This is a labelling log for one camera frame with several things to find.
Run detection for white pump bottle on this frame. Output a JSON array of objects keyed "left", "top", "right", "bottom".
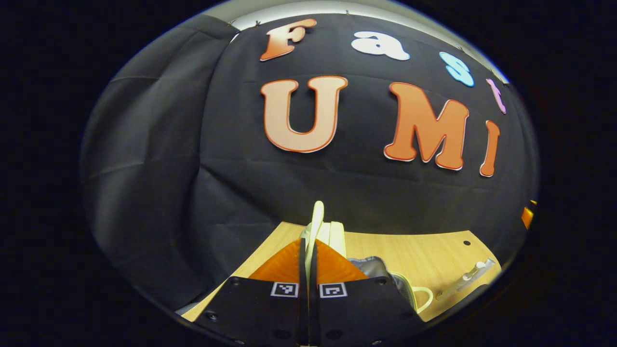
[{"left": 436, "top": 258, "right": 496, "bottom": 301}]

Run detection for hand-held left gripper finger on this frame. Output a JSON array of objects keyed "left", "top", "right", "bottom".
[
  {"left": 193, "top": 239, "right": 309, "bottom": 347},
  {"left": 309, "top": 240, "right": 427, "bottom": 347}
]

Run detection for pale yellow small suitcase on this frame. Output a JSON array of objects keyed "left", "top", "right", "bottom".
[{"left": 299, "top": 201, "right": 434, "bottom": 315}]

